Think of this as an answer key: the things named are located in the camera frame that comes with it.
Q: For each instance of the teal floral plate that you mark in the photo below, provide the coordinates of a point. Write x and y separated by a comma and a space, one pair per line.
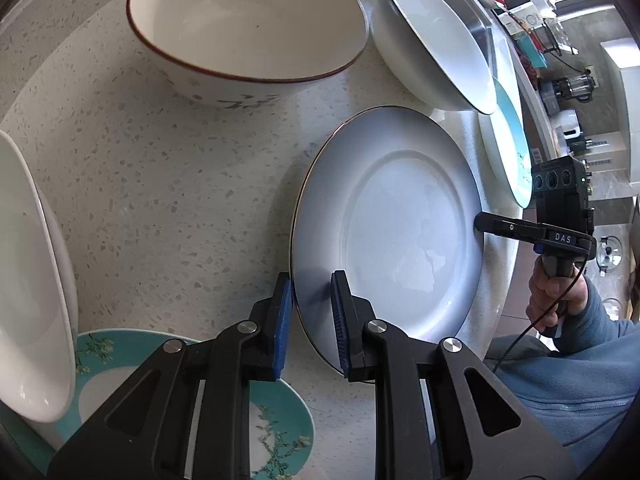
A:
281, 426

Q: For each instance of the blender appliance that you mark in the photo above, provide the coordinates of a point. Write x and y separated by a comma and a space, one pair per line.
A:
579, 88

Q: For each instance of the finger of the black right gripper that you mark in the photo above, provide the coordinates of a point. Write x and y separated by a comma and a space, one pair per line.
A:
509, 228

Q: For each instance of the teal plate at edge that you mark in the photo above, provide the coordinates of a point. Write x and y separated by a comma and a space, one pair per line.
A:
507, 149

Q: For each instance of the right hand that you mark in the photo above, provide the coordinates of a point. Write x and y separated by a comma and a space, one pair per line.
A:
544, 291

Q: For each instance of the white deep bowl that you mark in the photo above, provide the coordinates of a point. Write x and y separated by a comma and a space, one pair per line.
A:
432, 53

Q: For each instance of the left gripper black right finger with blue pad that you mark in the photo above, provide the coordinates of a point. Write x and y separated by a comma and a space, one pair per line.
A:
440, 413

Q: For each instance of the brown-rimmed floral bowl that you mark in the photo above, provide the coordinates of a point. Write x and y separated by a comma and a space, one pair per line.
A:
240, 54

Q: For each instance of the pale blue gold-rimmed plate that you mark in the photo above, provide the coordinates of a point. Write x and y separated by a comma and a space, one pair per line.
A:
391, 200

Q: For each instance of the white bowl at left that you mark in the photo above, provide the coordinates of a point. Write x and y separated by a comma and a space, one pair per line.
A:
38, 298

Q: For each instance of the blue sleeve forearm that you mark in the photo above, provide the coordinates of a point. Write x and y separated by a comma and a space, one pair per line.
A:
582, 388

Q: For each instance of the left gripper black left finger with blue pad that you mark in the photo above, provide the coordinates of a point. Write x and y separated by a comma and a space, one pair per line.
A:
185, 411

